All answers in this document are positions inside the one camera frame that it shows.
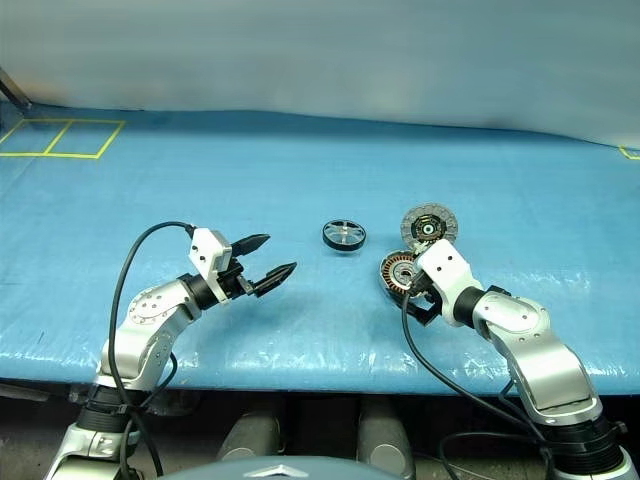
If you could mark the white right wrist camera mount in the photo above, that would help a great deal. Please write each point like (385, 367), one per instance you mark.
(445, 275)

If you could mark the blue table cover sheet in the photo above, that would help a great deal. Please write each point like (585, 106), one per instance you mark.
(300, 170)

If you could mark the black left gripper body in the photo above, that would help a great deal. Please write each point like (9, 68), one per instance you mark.
(234, 282)

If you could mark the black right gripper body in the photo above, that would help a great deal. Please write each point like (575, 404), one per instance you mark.
(425, 292)

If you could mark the black round rotor cap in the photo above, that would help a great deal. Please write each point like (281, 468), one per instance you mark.
(344, 236)

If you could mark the copper wound motor stator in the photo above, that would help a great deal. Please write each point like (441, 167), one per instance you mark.
(392, 275)

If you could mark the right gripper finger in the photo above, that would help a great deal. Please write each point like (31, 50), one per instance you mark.
(422, 316)

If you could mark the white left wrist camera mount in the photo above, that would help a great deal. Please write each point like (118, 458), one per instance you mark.
(210, 255)

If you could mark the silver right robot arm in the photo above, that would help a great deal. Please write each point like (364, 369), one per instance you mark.
(530, 340)

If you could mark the grey-blue dome with silver emblem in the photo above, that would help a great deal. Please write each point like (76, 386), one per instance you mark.
(280, 471)

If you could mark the grey round motor base plate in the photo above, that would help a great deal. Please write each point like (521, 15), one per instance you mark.
(430, 222)

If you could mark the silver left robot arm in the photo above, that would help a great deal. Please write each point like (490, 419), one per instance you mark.
(150, 320)

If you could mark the grey rounded shape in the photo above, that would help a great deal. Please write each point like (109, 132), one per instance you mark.
(384, 435)
(252, 435)

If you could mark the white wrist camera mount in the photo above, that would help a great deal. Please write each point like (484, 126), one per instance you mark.
(210, 255)
(445, 275)

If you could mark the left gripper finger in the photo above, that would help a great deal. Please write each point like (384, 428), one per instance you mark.
(250, 245)
(274, 279)

